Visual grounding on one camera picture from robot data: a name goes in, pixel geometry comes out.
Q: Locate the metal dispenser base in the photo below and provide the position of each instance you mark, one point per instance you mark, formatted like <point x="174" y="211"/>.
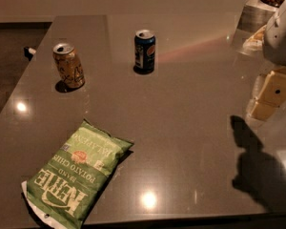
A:
<point x="255" y="14"/>

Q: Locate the green jalapeno chip bag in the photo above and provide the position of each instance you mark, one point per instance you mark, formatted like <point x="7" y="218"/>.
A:
<point x="63" y="191"/>

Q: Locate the blue pepsi can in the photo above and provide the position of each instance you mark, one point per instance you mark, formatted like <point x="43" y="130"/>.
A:
<point x="144" y="50"/>

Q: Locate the small black white object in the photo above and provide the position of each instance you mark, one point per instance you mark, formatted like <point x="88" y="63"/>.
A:
<point x="29" y="52"/>

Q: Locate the gold soda can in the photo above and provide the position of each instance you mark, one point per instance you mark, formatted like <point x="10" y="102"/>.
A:
<point x="68" y="65"/>

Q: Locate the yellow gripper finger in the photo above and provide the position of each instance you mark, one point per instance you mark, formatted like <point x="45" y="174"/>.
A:
<point x="255" y="42"/>
<point x="269" y="93"/>

